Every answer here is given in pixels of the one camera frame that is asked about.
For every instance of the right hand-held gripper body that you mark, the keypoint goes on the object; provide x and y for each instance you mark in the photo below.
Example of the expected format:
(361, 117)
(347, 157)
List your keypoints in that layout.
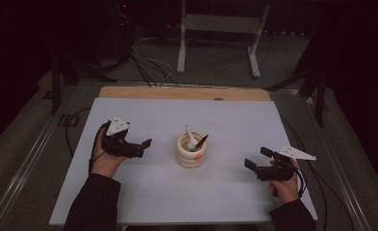
(278, 170)

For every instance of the white pen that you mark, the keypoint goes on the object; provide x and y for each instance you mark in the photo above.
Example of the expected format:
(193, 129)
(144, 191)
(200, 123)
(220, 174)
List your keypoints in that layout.
(190, 136)

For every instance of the wooden table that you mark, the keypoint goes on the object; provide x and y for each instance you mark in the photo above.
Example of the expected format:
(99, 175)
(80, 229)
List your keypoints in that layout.
(145, 93)

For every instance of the black pen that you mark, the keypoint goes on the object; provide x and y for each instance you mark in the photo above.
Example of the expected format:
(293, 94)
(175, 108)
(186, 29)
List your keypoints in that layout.
(202, 141)

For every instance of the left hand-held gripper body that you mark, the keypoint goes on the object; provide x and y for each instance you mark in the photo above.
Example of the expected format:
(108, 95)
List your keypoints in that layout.
(119, 146)

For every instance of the black stand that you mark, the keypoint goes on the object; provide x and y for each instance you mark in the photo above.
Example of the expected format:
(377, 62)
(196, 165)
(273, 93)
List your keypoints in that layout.
(55, 89)
(319, 96)

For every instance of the white metal stand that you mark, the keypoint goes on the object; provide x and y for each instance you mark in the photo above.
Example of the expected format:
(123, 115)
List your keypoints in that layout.
(220, 23)

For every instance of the person's right hand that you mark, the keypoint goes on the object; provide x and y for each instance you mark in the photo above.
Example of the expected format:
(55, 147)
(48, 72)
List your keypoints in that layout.
(286, 189)

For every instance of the dark equipment with red light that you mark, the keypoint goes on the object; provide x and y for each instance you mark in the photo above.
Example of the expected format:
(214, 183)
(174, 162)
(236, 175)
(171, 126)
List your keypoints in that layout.
(123, 29)

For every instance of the metal floor rail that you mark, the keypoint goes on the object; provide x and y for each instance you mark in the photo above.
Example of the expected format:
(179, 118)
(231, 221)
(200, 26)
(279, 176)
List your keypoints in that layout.
(26, 163)
(340, 166)

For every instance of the person's left hand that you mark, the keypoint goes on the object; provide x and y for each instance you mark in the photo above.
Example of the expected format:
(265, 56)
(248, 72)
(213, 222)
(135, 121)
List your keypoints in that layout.
(106, 163)

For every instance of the white table board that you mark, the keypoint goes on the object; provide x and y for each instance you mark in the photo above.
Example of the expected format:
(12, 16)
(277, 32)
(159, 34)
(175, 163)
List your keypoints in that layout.
(164, 192)

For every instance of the cream ribbed pen holder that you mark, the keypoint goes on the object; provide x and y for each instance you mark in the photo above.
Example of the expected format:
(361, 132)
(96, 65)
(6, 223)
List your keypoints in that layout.
(189, 159)

